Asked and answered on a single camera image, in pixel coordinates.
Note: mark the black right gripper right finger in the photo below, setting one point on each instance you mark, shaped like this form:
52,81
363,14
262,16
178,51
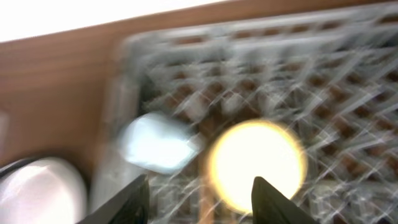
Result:
269,206

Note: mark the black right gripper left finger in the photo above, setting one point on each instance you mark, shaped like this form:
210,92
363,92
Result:
129,206

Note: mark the yellow bowl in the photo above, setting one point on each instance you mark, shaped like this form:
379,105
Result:
250,149

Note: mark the grey dishwasher rack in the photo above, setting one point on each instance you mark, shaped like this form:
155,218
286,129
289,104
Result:
329,76

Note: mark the light blue plastic cup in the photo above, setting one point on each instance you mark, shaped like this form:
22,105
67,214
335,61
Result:
159,143

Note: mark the round black serving tray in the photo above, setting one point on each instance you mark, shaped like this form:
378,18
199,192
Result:
5,170

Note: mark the wooden chopstick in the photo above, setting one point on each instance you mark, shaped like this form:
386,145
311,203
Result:
206,202

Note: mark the grey round plate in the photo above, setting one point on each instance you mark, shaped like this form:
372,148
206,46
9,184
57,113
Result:
47,190

